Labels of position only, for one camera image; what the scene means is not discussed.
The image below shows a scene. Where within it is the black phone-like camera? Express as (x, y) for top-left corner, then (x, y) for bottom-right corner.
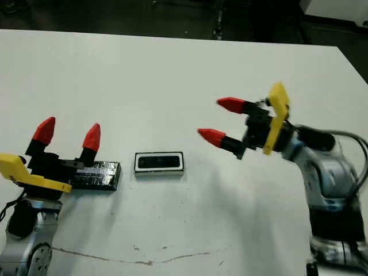
(137, 155), (181, 170)

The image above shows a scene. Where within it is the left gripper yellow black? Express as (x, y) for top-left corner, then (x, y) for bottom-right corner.
(0, 116), (102, 199)

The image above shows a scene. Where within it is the dark metal pole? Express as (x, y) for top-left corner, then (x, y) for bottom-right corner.
(214, 8), (224, 41)

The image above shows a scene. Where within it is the black camera box lid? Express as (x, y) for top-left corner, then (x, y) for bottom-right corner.
(70, 160), (121, 192)

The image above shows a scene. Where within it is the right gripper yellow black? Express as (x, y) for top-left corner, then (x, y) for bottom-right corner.
(197, 81), (291, 160)

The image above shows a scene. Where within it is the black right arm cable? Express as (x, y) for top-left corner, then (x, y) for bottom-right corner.
(298, 126), (368, 199)

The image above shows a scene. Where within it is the white camera box base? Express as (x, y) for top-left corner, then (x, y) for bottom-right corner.
(133, 151), (185, 177)

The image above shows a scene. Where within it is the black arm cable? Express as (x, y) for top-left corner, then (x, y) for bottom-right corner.
(298, 126), (368, 199)
(0, 198), (24, 222)

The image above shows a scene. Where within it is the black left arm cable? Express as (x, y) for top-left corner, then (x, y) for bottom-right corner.
(0, 198), (24, 222)

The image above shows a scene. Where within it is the grey shoe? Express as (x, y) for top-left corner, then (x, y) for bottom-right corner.
(2, 0), (29, 14)

